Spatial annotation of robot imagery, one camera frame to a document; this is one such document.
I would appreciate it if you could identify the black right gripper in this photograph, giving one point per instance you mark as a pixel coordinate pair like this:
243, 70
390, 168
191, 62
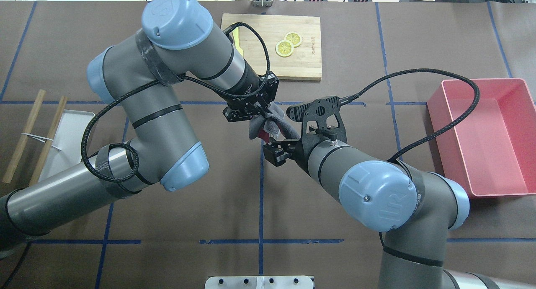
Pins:
300, 151

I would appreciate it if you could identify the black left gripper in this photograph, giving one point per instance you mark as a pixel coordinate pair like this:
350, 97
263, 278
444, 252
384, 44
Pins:
250, 84

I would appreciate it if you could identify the grey wiping cloth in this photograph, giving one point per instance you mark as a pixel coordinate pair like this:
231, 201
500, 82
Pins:
271, 125

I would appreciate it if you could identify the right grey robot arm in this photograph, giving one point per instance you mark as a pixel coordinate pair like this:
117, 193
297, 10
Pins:
413, 209

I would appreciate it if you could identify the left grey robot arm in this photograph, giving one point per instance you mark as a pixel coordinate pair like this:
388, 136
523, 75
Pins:
178, 41

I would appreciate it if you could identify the front lemon slice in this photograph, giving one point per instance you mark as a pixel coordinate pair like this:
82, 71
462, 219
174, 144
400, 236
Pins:
283, 48

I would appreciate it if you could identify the lemon slice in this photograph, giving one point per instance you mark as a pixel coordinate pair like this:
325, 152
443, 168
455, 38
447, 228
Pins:
283, 48
294, 38

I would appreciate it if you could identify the yellow plastic knife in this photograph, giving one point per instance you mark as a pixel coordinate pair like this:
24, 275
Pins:
235, 39

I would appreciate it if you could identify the bamboo cutting board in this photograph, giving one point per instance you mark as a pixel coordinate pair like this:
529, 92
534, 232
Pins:
306, 61

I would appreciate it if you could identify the rear lemon slice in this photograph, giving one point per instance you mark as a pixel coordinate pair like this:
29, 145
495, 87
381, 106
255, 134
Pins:
294, 38

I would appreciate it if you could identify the white mounting pillar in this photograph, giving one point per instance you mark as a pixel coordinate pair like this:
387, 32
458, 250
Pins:
260, 282

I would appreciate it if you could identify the white metal tray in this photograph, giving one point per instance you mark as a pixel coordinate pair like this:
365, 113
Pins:
65, 148

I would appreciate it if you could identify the wooden towel rack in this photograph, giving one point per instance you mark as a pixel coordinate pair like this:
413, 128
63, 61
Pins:
26, 134

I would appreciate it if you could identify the pink plastic bin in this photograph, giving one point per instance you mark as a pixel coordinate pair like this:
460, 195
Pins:
491, 153

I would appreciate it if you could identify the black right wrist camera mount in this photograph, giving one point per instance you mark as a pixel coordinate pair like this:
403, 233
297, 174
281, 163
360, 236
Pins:
320, 119

